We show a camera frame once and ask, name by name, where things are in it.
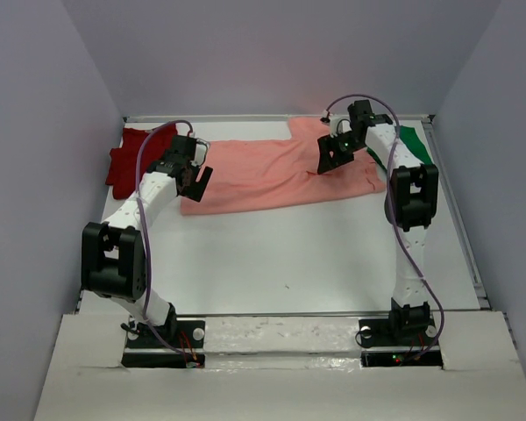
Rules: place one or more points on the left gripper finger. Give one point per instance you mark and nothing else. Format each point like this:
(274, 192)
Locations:
(194, 191)
(204, 177)

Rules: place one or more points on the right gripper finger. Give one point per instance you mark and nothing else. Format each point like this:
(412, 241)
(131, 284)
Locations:
(328, 145)
(329, 161)

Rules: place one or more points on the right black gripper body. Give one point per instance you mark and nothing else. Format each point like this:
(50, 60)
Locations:
(349, 145)

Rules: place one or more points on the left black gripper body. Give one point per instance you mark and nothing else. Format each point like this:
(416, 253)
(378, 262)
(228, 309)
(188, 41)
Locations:
(194, 169)

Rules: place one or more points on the pink t-shirt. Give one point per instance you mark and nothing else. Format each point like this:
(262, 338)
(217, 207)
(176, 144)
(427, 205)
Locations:
(258, 175)

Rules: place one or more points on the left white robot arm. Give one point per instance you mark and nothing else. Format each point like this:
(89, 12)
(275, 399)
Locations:
(116, 259)

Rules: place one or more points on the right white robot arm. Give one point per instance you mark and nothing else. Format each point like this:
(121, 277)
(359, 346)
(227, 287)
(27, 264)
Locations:
(410, 207)

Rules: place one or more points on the red folded t-shirt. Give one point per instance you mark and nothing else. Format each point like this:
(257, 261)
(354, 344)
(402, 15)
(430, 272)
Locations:
(121, 175)

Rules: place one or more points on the green t-shirt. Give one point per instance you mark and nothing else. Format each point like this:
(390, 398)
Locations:
(410, 149)

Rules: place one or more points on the white cardboard front cover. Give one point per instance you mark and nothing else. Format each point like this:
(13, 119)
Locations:
(284, 369)

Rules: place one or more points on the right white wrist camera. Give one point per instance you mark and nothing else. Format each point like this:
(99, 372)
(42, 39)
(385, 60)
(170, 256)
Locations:
(337, 124)

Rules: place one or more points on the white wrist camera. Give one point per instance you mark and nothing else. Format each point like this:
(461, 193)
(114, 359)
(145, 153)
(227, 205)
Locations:
(202, 148)
(337, 124)

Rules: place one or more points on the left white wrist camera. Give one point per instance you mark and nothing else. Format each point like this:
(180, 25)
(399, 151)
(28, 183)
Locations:
(202, 148)

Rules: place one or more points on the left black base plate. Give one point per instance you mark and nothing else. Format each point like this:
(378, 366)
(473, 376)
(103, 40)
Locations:
(185, 349)

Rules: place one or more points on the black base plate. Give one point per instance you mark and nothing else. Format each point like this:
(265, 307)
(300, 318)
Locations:
(380, 348)
(185, 349)

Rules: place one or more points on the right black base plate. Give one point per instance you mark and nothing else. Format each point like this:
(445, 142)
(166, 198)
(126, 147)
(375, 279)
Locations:
(380, 348)

